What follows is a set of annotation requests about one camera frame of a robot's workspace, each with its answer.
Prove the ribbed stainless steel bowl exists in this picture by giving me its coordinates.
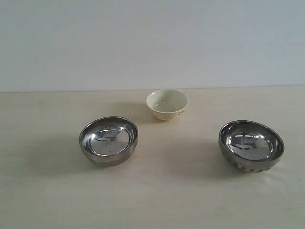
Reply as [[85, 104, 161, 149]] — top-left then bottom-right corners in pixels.
[[218, 120, 285, 173]]

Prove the smooth stainless steel bowl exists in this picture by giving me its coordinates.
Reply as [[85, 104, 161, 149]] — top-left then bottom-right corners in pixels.
[[79, 116, 139, 167]]

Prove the cream ceramic bowl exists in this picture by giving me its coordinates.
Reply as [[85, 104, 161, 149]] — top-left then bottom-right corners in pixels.
[[146, 89, 189, 121]]

